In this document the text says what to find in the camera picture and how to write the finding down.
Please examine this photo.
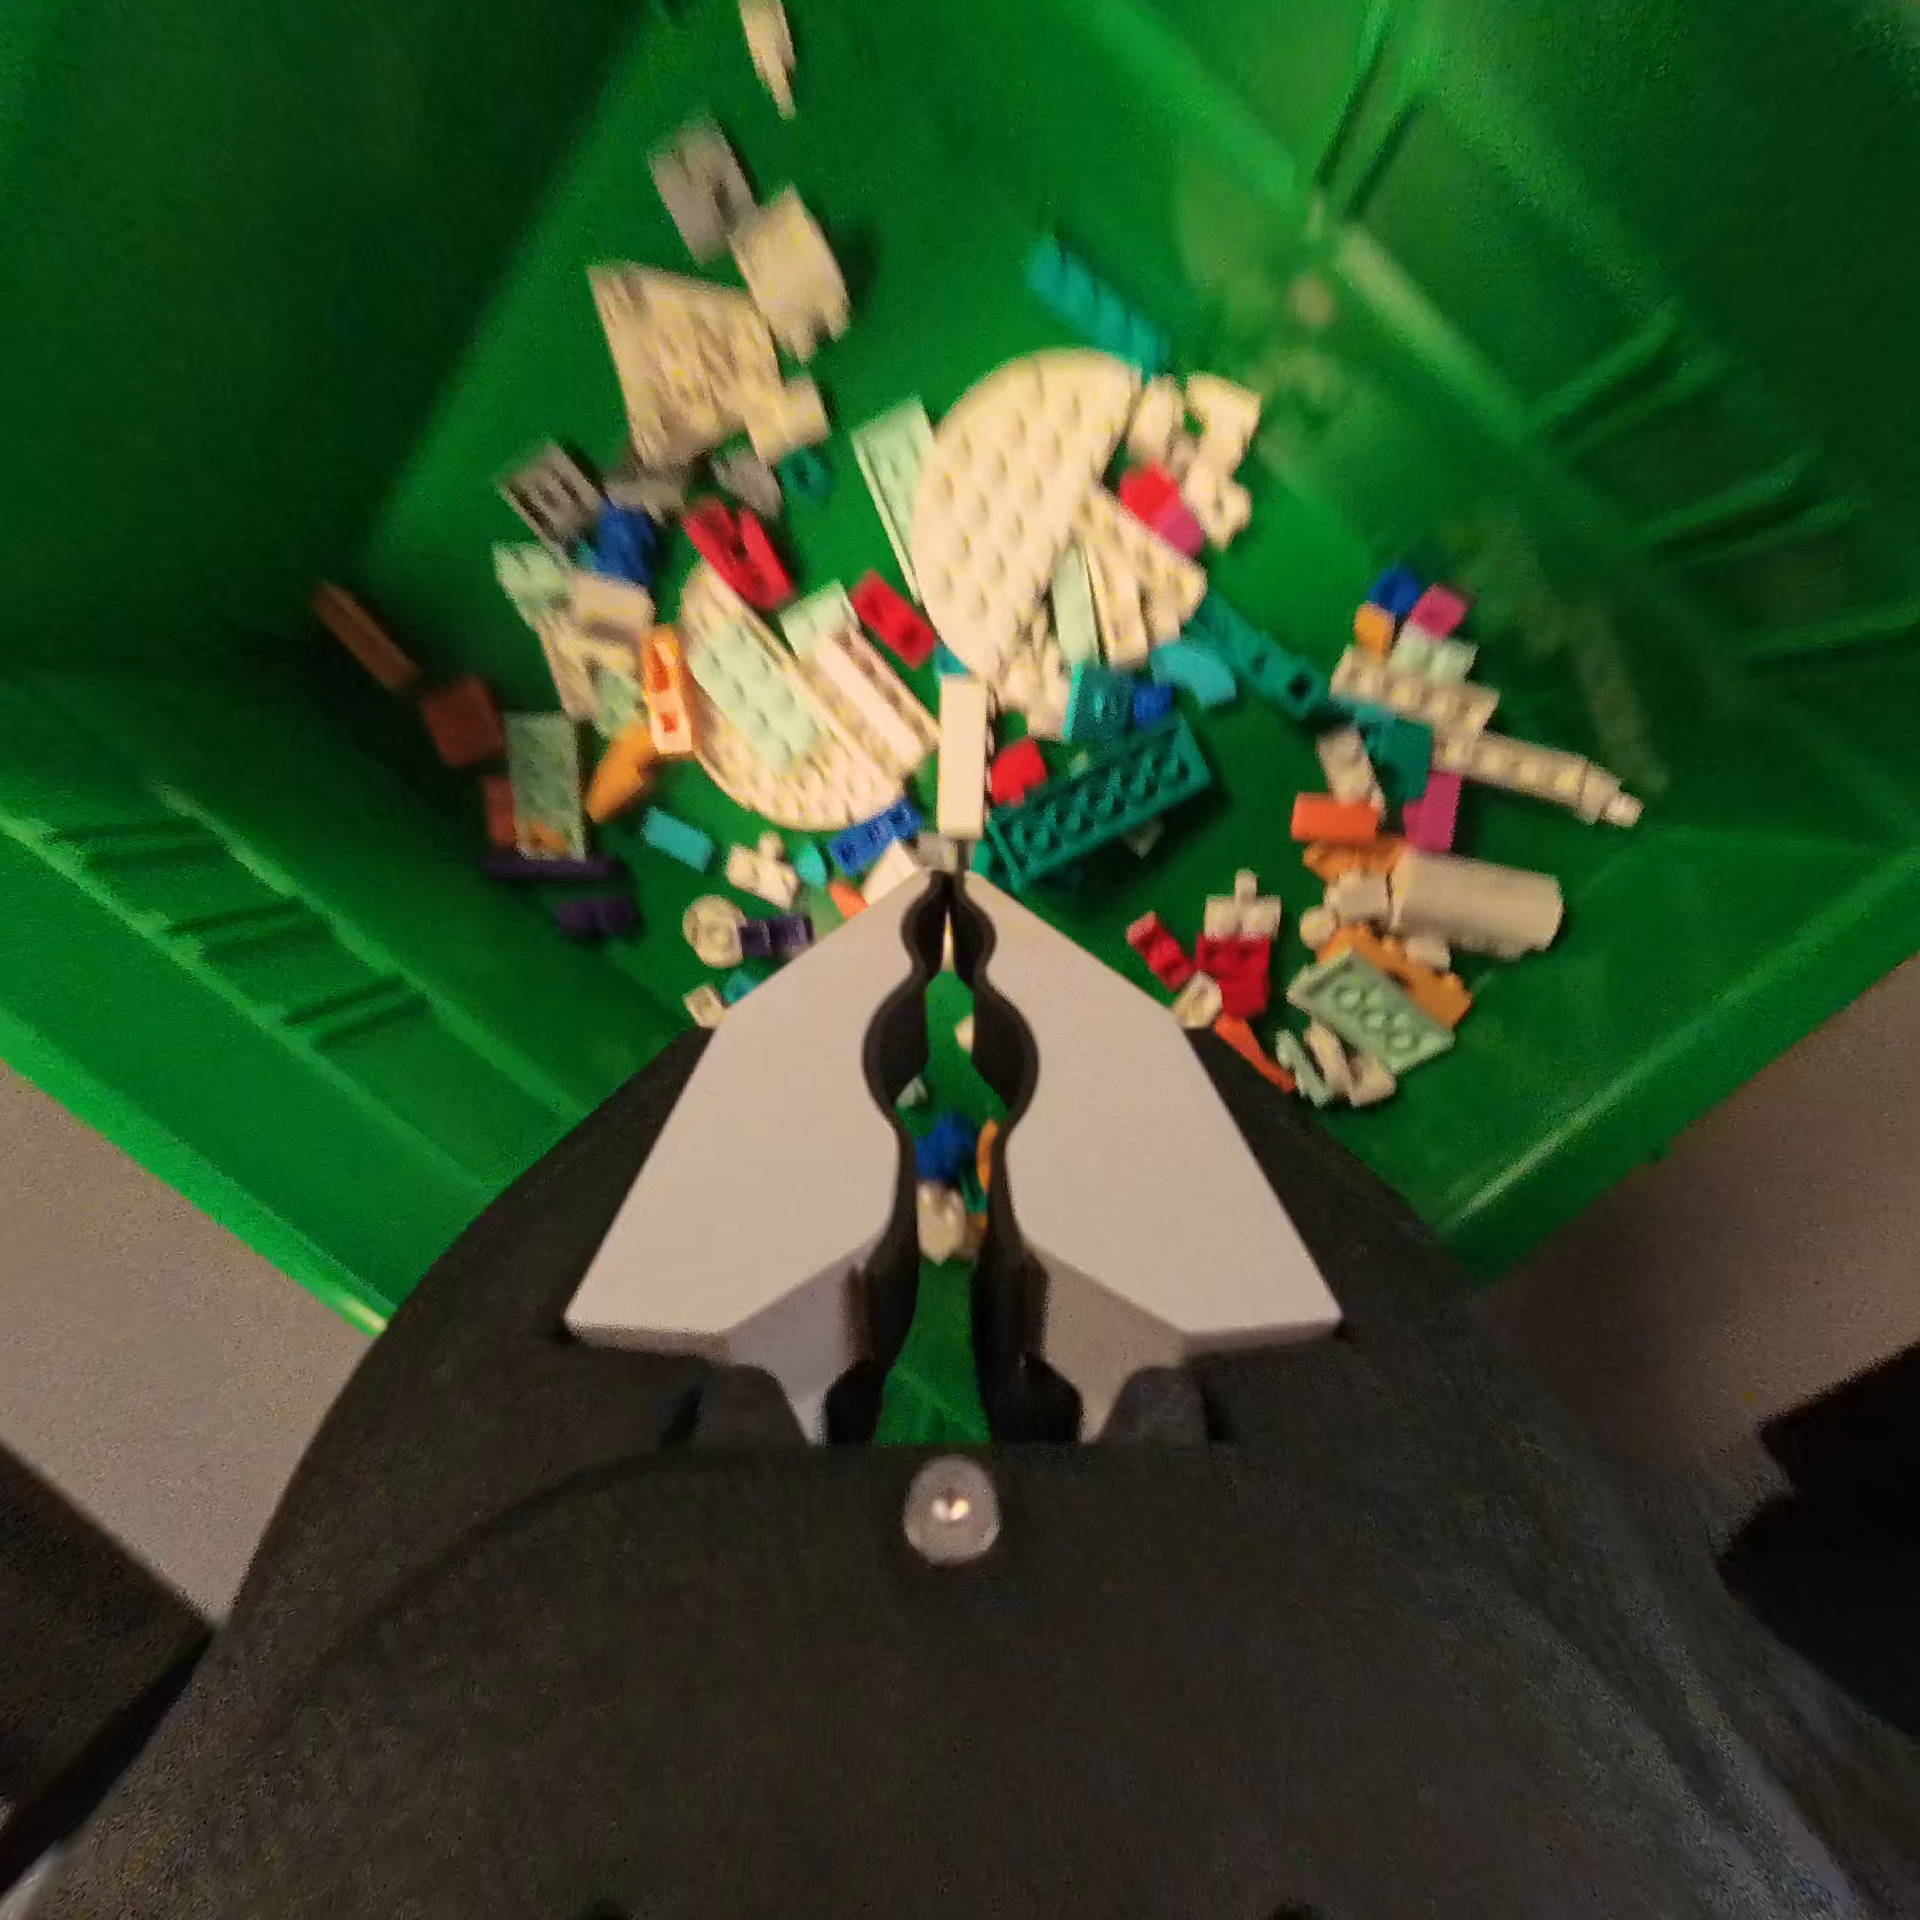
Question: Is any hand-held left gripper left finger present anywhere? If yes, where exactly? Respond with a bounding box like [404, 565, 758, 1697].
[564, 873, 950, 1444]

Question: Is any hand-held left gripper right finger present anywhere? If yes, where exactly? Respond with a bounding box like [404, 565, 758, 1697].
[954, 873, 1343, 1444]

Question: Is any long white lego brick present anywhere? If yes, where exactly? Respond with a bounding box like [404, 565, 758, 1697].
[933, 674, 994, 876]

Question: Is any pile of mixed lego bricks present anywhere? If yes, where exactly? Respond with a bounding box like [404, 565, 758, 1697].
[306, 0, 1652, 1120]

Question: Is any green plastic bin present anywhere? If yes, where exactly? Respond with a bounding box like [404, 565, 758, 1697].
[0, 0, 1920, 1340]

